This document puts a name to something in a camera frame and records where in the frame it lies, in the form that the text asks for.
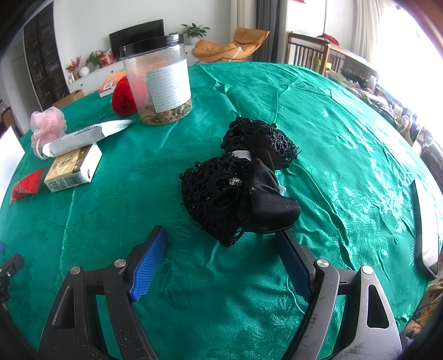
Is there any blue red snack packet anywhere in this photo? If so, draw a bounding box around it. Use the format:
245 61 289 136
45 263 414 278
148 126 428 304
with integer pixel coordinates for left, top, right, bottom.
10 167 44 204

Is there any yellow white tissue box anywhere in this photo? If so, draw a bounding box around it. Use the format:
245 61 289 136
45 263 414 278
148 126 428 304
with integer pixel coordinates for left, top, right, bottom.
43 143 102 193

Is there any pink mesh bath sponge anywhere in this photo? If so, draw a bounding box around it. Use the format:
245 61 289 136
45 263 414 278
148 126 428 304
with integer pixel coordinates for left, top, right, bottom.
30 107 67 160

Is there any silver foil packet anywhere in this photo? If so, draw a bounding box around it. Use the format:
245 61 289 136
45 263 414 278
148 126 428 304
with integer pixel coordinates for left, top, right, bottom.
38 119 134 159

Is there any black lace hair net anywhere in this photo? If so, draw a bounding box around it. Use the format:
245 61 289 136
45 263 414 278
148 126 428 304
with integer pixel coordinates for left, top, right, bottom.
179 117 301 247

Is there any smartphone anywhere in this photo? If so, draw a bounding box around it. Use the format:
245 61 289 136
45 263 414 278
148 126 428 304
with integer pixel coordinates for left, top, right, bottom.
411 178 441 281

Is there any white cardboard box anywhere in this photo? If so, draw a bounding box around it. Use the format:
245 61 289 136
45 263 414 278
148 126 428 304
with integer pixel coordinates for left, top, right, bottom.
0 127 25 203

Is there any green satin tablecloth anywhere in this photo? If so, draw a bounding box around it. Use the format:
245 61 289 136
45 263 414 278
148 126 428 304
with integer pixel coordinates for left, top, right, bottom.
0 61 443 360

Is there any brown cardboard box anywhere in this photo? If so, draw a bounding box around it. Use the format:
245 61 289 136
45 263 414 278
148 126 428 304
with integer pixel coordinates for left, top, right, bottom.
53 89 84 109

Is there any red yarn ball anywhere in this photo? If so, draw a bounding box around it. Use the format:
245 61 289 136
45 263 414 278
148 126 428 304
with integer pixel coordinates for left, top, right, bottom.
111 76 137 116

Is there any orange book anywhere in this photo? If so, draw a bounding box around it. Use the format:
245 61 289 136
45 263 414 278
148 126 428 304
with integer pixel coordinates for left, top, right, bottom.
98 71 126 97

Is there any red flower vase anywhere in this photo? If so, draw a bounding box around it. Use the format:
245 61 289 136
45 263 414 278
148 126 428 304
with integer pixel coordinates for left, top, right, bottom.
65 56 81 82

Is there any dark bookshelf cabinet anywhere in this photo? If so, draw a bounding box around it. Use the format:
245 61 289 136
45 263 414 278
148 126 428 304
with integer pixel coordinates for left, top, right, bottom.
23 2 70 109

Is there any clear jar black lid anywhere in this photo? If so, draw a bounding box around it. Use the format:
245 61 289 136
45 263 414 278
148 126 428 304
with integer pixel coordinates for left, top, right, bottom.
120 34 192 126

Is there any black television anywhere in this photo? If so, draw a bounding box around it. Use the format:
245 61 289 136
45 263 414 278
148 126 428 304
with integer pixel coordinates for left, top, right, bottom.
109 19 164 59

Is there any wooden bench seat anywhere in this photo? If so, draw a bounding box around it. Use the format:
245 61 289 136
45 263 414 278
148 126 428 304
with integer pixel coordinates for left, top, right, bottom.
285 32 378 79

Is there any potted green plant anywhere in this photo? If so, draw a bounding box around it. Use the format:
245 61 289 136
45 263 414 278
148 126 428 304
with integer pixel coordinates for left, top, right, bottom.
181 22 210 45

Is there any orange lounge chair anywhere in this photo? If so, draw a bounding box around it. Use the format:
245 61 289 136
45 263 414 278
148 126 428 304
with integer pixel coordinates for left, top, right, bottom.
192 27 270 63

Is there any grey curtain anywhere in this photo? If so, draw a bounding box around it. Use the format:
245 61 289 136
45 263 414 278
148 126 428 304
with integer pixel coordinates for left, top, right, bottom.
254 0 287 63

